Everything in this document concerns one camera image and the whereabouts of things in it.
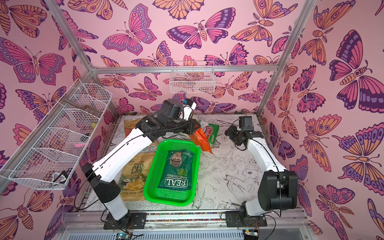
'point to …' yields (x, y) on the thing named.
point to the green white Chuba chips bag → (211, 132)
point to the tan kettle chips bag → (129, 125)
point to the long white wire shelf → (45, 157)
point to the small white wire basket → (192, 77)
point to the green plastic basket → (171, 196)
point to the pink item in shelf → (79, 144)
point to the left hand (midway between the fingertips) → (203, 125)
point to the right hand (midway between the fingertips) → (225, 132)
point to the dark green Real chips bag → (176, 171)
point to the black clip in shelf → (63, 172)
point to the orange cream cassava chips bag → (198, 136)
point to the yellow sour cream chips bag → (132, 180)
